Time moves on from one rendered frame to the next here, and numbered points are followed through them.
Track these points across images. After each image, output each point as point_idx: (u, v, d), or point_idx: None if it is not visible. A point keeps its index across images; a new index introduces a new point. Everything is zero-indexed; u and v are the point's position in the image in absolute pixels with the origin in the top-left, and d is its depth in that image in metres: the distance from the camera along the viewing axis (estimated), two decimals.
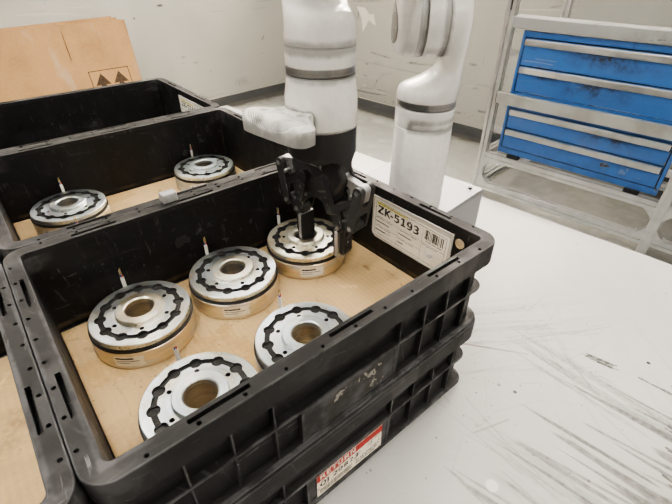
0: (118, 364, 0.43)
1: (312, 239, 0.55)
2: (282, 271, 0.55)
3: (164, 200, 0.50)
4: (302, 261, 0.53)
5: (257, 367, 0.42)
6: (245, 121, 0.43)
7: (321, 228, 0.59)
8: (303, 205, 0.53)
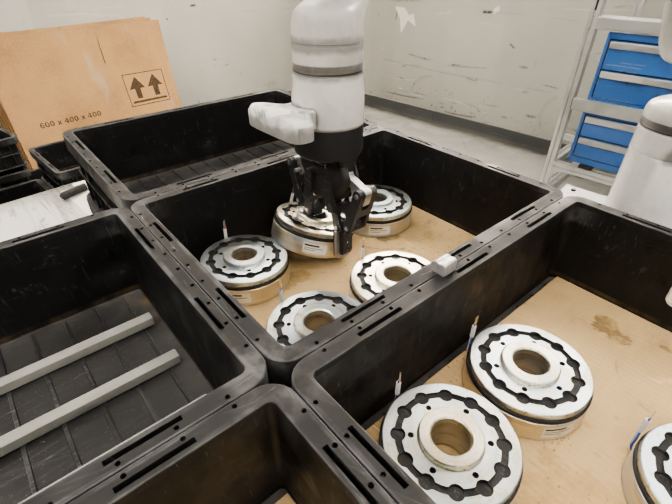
0: None
1: (322, 219, 0.53)
2: (284, 242, 0.52)
3: (445, 272, 0.36)
4: (308, 234, 0.51)
5: None
6: (250, 116, 0.43)
7: None
8: (314, 207, 0.53)
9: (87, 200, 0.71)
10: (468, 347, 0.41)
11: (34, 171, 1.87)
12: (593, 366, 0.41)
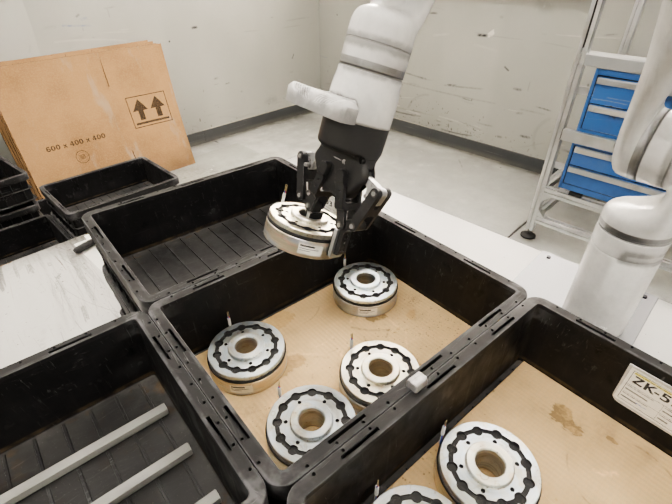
0: None
1: (316, 220, 0.53)
2: (278, 242, 0.51)
3: (417, 390, 0.43)
4: (304, 235, 0.50)
5: None
6: (290, 91, 0.44)
7: (325, 216, 0.56)
8: (315, 204, 0.53)
9: (103, 272, 0.78)
10: (440, 442, 0.48)
11: (42, 201, 1.94)
12: (547, 458, 0.48)
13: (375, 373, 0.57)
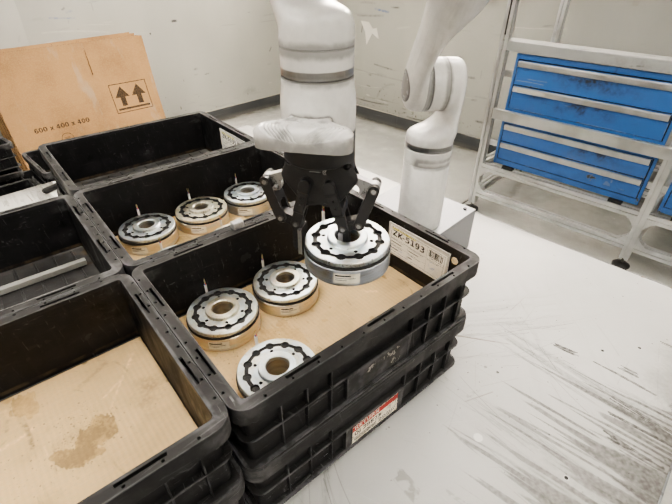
0: (210, 348, 0.60)
1: (202, 209, 0.85)
2: (181, 229, 0.85)
3: (235, 227, 0.67)
4: (191, 222, 0.83)
5: (307, 263, 0.51)
6: (263, 139, 0.38)
7: (214, 203, 0.89)
8: (301, 219, 0.51)
9: (57, 193, 1.02)
10: None
11: (27, 172, 2.18)
12: (335, 284, 0.72)
13: None
